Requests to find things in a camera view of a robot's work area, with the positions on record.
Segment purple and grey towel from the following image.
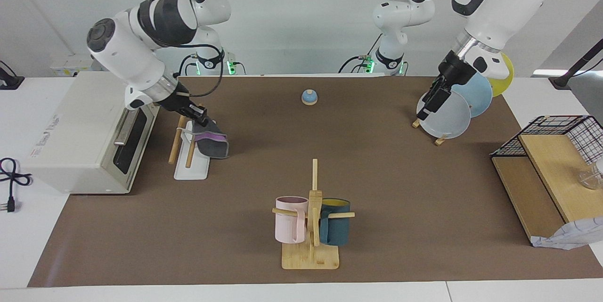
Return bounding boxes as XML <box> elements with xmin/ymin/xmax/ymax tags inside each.
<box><xmin>191</xmin><ymin>118</ymin><xmax>230</xmax><ymax>159</ymax></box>

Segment wooden plate rack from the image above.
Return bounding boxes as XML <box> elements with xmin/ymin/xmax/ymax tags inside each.
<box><xmin>412</xmin><ymin>118</ymin><xmax>448</xmax><ymax>147</ymax></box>

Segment white towel rack wooden bars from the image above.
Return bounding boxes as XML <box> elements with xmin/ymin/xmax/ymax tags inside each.
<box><xmin>168</xmin><ymin>104</ymin><xmax>217</xmax><ymax>181</ymax></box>

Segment grey plate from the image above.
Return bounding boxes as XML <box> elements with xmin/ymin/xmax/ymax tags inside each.
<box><xmin>416</xmin><ymin>91</ymin><xmax>472</xmax><ymax>139</ymax></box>

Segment light blue plate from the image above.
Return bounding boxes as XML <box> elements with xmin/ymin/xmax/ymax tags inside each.
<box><xmin>451</xmin><ymin>71</ymin><xmax>493</xmax><ymax>118</ymax></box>

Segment yellow plate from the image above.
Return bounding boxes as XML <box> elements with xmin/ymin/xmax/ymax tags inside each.
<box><xmin>488</xmin><ymin>52</ymin><xmax>514</xmax><ymax>98</ymax></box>

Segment brown table mat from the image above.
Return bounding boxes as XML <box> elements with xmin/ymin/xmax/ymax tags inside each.
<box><xmin>27</xmin><ymin>75</ymin><xmax>603</xmax><ymax>288</ymax></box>

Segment beige toaster oven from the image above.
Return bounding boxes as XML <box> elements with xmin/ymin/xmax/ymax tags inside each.
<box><xmin>23</xmin><ymin>71</ymin><xmax>160</xmax><ymax>195</ymax></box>

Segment white box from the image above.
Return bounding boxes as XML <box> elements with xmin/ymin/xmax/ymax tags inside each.
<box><xmin>49</xmin><ymin>54</ymin><xmax>102</xmax><ymax>76</ymax></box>

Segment wooden shelf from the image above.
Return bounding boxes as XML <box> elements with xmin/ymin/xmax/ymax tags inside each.
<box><xmin>491</xmin><ymin>132</ymin><xmax>603</xmax><ymax>246</ymax></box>

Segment pink mug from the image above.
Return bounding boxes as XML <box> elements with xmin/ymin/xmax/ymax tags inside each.
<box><xmin>275</xmin><ymin>196</ymin><xmax>309</xmax><ymax>245</ymax></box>

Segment dark teal mug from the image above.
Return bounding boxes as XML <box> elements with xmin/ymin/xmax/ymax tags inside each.
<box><xmin>319</xmin><ymin>198</ymin><xmax>351</xmax><ymax>246</ymax></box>

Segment clear glass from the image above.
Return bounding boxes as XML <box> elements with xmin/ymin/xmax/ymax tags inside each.
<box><xmin>577</xmin><ymin>158</ymin><xmax>603</xmax><ymax>190</ymax></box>

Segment wooden mug tree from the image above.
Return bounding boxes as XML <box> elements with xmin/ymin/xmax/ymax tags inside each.
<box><xmin>272</xmin><ymin>159</ymin><xmax>355</xmax><ymax>270</ymax></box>

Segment white marbled paper sheet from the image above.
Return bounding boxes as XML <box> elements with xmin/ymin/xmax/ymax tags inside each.
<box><xmin>531</xmin><ymin>216</ymin><xmax>603</xmax><ymax>251</ymax></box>

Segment black right base cable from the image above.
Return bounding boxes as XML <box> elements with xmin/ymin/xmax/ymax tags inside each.
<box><xmin>178</xmin><ymin>54</ymin><xmax>198</xmax><ymax>76</ymax></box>

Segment black base cable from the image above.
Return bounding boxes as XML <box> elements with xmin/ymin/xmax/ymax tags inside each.
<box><xmin>338</xmin><ymin>33</ymin><xmax>380</xmax><ymax>74</ymax></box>
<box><xmin>178</xmin><ymin>54</ymin><xmax>198</xmax><ymax>76</ymax></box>

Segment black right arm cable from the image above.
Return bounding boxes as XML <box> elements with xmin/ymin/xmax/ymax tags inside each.
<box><xmin>137</xmin><ymin>0</ymin><xmax>225</xmax><ymax>98</ymax></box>

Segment black left base cable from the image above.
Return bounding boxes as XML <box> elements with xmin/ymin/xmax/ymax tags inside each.
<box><xmin>338</xmin><ymin>33</ymin><xmax>380</xmax><ymax>74</ymax></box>

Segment black camera stand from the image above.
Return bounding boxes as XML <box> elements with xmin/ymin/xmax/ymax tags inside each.
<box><xmin>549</xmin><ymin>38</ymin><xmax>603</xmax><ymax>90</ymax></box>

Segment black wire basket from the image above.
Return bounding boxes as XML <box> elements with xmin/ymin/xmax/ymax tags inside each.
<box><xmin>490</xmin><ymin>115</ymin><xmax>603</xmax><ymax>166</ymax></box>

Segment black clamp with cable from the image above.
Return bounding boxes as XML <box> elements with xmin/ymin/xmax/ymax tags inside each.
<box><xmin>0</xmin><ymin>59</ymin><xmax>24</xmax><ymax>90</ymax></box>

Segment black power cord with plug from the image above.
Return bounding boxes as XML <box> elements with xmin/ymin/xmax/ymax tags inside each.
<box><xmin>0</xmin><ymin>157</ymin><xmax>33</xmax><ymax>213</ymax></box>

